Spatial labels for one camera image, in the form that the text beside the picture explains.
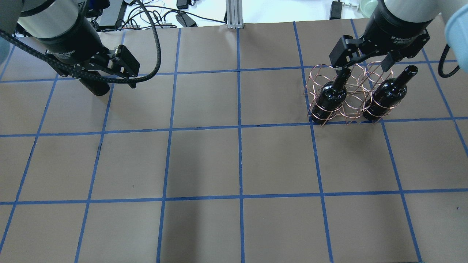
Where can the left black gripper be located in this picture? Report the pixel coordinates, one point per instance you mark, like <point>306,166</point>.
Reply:
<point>70,39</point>

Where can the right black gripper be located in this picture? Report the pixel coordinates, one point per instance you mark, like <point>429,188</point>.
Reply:
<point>396,29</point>

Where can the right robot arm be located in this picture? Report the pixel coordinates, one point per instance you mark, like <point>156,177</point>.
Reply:
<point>454,14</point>

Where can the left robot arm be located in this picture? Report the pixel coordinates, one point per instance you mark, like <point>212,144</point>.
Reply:
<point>20,9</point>

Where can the dark wine bottle in basket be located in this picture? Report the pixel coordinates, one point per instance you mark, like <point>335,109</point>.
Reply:
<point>331,97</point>

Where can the green bowl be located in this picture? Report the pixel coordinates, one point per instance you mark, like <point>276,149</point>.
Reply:
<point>367,7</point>

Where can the black power adapter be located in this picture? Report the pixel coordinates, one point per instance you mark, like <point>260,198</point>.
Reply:
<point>185,20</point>

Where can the copper wire wine basket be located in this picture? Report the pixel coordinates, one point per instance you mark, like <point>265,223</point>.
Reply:
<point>364,80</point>

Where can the aluminium frame post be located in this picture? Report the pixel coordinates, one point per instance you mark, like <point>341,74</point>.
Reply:
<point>234,13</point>

